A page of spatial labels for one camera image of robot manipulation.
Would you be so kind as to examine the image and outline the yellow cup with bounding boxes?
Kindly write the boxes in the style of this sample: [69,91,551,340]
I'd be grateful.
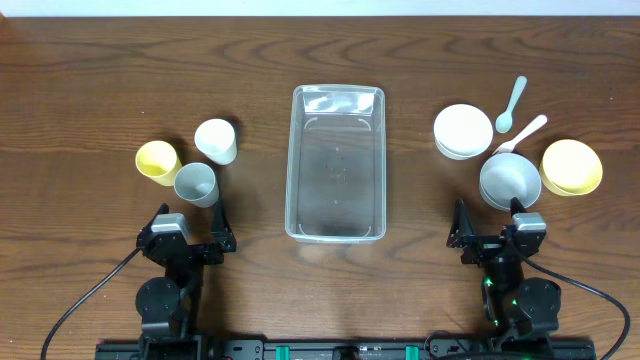
[135,140,182,187]

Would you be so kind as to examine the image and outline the mint green spoon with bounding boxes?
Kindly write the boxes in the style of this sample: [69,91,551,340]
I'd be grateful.
[495,76,528,134]

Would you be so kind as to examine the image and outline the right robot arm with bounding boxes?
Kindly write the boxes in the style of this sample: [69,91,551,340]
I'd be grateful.
[446,198,561,356]

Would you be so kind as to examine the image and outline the yellow bowl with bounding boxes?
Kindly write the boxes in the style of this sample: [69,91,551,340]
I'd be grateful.
[539,139,603,196]

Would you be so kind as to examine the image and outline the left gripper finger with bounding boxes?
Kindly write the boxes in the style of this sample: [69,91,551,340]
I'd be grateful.
[153,203,169,219]
[210,199,237,253]

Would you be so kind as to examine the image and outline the white cup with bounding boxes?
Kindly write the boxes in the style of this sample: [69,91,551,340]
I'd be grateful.
[194,119,237,165]

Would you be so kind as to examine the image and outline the white bowl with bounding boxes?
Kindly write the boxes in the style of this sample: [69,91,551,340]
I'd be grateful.
[433,104,493,160]

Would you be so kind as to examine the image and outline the grey cup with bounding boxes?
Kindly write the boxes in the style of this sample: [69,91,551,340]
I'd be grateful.
[174,162,219,208]

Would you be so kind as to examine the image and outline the left black cable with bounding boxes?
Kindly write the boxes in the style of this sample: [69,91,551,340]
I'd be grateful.
[39,245,145,360]

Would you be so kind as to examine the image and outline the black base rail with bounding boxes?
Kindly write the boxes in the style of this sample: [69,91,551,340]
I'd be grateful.
[95,335,596,360]

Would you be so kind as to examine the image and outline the grey bowl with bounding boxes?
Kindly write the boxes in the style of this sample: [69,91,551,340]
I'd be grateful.
[479,153,542,211]

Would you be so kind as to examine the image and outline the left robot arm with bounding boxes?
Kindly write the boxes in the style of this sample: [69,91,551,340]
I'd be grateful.
[135,200,237,349]

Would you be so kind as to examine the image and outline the clear plastic container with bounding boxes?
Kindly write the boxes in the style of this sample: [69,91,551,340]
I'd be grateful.
[285,84,387,244]

